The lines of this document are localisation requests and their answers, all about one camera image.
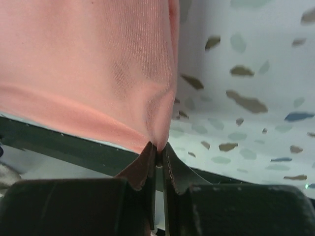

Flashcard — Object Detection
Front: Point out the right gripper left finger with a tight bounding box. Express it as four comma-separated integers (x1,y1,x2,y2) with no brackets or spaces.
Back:
0,143,157,236

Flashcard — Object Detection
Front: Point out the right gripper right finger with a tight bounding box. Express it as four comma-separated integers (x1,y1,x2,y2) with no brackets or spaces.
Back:
161,145,315,236

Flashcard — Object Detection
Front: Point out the salmon pink t-shirt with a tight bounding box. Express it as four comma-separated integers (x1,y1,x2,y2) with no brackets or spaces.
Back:
0,0,180,153

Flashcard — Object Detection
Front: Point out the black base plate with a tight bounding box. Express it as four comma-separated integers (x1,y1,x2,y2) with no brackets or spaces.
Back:
0,117,138,176

